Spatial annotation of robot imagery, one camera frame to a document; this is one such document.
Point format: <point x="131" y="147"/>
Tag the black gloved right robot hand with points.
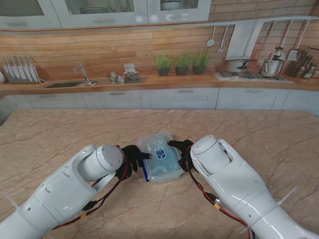
<point x="183" y="147"/>

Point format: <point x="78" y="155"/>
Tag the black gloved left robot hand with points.
<point x="132" y="155"/>

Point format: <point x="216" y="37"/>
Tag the clear plastic lid blue label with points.
<point x="159" y="152"/>

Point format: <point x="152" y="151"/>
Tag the clear plastic bag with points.
<point x="164" y="164"/>

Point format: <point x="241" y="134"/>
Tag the clear plastic crate blue clips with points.
<point x="164" y="180"/>

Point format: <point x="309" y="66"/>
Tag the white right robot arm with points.
<point x="236" y="184"/>

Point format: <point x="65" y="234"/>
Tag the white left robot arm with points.
<point x="62" y="191"/>

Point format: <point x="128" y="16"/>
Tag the white zip tie scrap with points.
<point x="139" y="178"/>

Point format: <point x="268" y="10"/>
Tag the grey base cabinets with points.
<point x="184" y="99"/>

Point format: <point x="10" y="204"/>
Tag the wooden kitchen countertop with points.
<point x="174" y="81"/>

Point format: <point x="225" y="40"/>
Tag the small steel bowl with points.
<point x="112" y="75"/>
<point x="120" y="78"/>

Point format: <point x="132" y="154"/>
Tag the stack of plates with cups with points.
<point x="130" y="73"/>

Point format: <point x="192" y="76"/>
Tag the steel kitchen faucet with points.
<point x="83" y="72"/>

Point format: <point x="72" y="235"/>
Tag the dark kitchen sink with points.
<point x="63" y="84"/>

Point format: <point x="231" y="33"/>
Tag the knife block with knives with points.
<point x="21" y="72"/>

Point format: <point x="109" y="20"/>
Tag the bowl inside cabinet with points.
<point x="170" y="5"/>

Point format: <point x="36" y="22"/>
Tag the plates stacked inside cabinet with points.
<point x="94" y="10"/>

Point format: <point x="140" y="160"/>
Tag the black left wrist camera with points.
<point x="124" y="171"/>

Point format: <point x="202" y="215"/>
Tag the grey glass-door wall cabinets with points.
<point x="104" y="17"/>

